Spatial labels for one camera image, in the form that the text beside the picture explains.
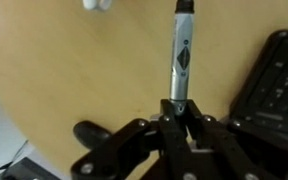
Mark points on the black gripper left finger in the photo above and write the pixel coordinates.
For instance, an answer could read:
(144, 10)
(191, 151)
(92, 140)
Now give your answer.
(140, 146)

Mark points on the red mug with white birds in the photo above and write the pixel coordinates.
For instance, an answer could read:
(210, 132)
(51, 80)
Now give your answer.
(96, 4)

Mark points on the black computer keyboard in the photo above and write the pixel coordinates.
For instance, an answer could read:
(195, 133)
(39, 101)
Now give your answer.
(277, 86)

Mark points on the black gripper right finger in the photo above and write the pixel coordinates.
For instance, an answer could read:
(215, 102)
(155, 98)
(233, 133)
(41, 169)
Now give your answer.
(237, 146)

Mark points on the silver marker with black cap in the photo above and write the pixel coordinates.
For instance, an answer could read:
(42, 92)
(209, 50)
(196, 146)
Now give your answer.
(182, 56)

